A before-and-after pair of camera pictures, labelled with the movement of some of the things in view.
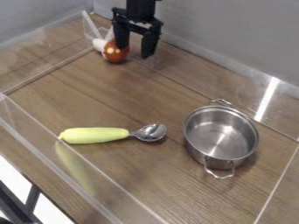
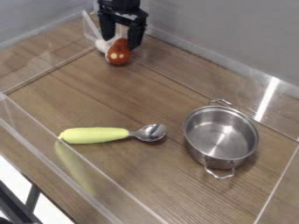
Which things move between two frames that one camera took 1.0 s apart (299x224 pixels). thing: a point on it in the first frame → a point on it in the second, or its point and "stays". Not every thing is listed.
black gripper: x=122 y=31 → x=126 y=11
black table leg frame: x=19 y=213 stays
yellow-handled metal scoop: x=148 y=133 stays
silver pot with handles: x=222 y=136 stays
